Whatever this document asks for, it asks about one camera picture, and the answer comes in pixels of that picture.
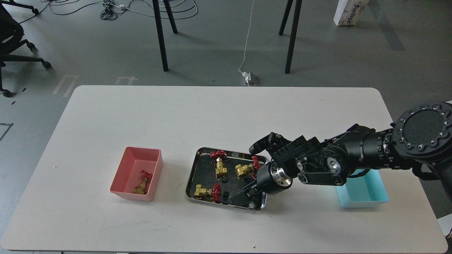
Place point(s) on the blue plastic box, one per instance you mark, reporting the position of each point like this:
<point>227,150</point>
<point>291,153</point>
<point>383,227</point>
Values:
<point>363,192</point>

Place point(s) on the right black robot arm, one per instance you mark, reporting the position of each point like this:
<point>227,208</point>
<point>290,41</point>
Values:
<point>419,140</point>

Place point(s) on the black gear upright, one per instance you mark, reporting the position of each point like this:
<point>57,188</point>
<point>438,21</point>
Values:
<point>225,195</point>

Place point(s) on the black office chair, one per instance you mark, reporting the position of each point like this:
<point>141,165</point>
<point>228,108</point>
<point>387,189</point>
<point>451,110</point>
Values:
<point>11,33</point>

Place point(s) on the metal tray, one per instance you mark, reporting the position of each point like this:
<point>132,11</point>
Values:
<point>203,172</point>

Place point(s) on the black table leg left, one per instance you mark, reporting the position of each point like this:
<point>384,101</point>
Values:
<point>159,29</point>

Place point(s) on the black table leg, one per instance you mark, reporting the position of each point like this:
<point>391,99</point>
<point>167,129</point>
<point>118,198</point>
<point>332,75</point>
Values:
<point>159,29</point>
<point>294,29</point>

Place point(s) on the brass valve top centre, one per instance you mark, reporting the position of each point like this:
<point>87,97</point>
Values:
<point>221,170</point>

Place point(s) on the black table leg right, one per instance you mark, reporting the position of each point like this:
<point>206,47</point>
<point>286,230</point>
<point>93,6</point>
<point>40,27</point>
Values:
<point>294,29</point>

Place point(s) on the white power adapter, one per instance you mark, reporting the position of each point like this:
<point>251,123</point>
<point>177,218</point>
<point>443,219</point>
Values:
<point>246,76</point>

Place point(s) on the brass valve red handle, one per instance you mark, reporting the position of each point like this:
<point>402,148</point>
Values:
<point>142,187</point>

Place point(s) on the white cardboard box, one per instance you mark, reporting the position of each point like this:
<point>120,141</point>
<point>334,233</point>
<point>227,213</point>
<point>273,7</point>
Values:
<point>348,12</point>

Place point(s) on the pink plastic box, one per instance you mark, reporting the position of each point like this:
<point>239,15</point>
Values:
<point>127,176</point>

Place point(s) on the brass valve right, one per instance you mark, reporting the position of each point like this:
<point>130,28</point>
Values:
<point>248,171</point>

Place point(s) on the brass valve bottom left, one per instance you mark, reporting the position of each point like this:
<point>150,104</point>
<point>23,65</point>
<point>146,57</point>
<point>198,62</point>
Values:
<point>204,193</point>

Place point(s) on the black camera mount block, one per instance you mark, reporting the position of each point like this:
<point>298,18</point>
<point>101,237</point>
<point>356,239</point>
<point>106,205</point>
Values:
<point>286,153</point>

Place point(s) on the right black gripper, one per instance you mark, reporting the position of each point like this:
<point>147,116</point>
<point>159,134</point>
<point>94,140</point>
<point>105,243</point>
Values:
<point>270,179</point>

